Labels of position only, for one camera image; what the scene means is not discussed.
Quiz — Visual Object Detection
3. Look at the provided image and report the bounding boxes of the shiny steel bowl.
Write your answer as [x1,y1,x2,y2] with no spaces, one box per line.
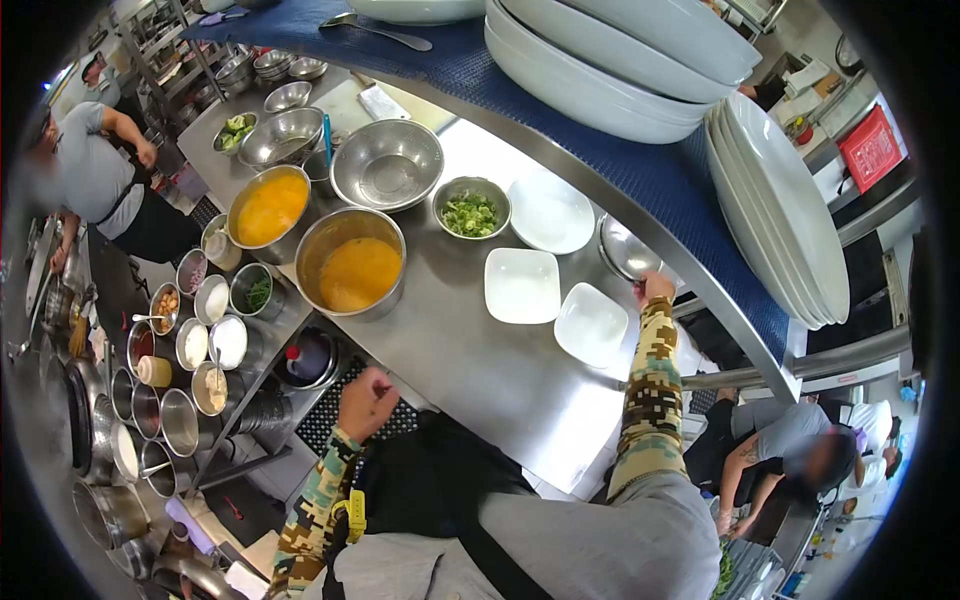
[597,213,666,285]

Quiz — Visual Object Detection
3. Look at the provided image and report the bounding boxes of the person's left fingers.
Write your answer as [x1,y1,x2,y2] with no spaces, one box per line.
[361,367,402,423]

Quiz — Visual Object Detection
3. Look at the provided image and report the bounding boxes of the white square dish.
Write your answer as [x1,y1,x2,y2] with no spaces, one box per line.
[484,247,562,325]
[553,282,630,370]

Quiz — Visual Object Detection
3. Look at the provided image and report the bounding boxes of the small empty steel bowl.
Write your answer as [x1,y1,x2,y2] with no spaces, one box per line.
[263,81,314,114]

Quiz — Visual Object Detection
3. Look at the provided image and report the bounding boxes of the group of steel seasoning containers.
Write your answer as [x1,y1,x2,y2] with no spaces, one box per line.
[108,247,291,501]

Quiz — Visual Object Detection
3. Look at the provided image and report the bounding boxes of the black perforated floor mat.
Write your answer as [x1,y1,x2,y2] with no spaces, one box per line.
[294,354,421,460]

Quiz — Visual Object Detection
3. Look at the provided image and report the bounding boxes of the steel cup of cream sauce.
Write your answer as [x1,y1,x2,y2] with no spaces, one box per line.
[200,213,243,272]

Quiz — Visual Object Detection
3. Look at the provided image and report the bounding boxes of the person's body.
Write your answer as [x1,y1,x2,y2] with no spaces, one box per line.
[322,408,723,600]

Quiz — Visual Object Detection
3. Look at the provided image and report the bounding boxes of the steel bowl of chopped greens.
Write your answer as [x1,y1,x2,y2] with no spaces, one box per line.
[432,176,513,242]

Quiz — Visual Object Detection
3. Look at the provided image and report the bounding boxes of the red-capped bottle in steel bowl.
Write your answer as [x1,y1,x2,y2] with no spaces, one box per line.
[273,326,343,392]

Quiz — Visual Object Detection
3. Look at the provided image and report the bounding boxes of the steel bowl of broccoli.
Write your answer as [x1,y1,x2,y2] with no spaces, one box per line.
[212,111,261,157]

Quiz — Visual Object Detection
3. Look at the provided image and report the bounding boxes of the steel cleaver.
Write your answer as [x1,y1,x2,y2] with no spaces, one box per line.
[352,71,413,122]

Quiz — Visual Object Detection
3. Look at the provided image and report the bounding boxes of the rounded white plate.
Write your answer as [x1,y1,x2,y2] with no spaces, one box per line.
[507,171,597,256]

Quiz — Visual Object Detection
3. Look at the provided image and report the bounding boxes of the black wok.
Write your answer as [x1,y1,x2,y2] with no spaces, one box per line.
[63,358,115,483]

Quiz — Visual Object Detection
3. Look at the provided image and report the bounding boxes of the person's left hand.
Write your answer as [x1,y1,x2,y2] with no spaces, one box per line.
[337,366,402,445]

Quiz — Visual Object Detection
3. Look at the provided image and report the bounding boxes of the steel ladle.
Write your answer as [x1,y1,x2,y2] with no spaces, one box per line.
[7,268,55,363]

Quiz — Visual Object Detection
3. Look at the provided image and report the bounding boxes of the stack of deep white plates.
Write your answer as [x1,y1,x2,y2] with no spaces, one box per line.
[483,0,763,146]

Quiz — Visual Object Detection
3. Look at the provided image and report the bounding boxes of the white cutting board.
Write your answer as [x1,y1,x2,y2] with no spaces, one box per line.
[310,78,459,138]

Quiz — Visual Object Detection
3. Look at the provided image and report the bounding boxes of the stack of leaning white plates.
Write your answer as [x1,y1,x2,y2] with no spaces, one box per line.
[704,91,852,332]

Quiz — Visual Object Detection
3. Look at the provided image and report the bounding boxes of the steel spoon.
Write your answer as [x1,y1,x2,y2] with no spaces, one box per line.
[318,12,434,53]

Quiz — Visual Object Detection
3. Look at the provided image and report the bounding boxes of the large steel stock pot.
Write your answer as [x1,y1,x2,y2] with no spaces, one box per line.
[72,480,152,553]

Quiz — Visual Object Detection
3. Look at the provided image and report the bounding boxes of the yellow squeeze bottle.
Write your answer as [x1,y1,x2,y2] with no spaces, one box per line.
[136,355,174,389]

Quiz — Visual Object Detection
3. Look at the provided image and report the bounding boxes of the steel storage rack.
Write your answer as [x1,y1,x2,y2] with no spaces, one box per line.
[112,0,258,130]

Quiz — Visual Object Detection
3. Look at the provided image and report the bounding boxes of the blue mesh shelf mat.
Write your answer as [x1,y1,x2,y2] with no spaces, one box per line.
[180,0,791,363]

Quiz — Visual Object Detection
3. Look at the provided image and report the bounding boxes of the person's right hand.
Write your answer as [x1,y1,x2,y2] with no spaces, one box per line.
[633,271,678,311]

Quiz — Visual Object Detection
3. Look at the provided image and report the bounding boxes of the single white plate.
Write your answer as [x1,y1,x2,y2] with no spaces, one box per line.
[346,0,487,27]

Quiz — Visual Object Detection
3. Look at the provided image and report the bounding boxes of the smaller pot of orange liquid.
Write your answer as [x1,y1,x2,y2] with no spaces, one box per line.
[227,165,315,266]

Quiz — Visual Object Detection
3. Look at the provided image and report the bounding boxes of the large pot of orange liquid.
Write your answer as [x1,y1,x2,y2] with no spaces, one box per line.
[294,207,408,322]

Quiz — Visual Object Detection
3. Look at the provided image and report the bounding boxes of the perforated steel colander bowl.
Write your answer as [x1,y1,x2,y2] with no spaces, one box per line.
[330,118,445,214]

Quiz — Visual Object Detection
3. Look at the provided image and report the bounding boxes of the steel overhead shelf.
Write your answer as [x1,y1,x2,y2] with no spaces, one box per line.
[180,0,912,406]

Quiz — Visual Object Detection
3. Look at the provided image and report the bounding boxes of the stacks of steel bowls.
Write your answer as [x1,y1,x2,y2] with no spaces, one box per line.
[214,48,330,96]

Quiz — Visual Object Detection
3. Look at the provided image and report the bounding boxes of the red wall sign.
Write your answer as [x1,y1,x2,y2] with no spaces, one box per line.
[837,105,906,195]

